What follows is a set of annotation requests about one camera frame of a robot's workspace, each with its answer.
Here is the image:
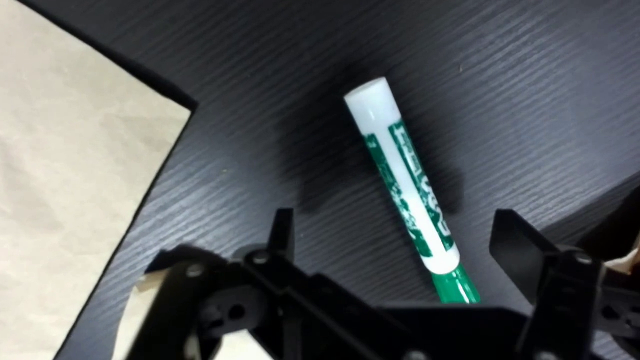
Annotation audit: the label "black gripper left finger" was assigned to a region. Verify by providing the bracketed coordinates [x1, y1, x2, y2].
[127, 205, 376, 360]

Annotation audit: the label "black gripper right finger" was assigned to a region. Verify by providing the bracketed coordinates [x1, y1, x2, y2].
[487, 208, 640, 360]

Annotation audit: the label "green and white marker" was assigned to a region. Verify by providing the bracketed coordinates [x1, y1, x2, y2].
[342, 75, 484, 308]

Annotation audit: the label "black table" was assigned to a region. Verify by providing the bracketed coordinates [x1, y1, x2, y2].
[18, 0, 640, 360]

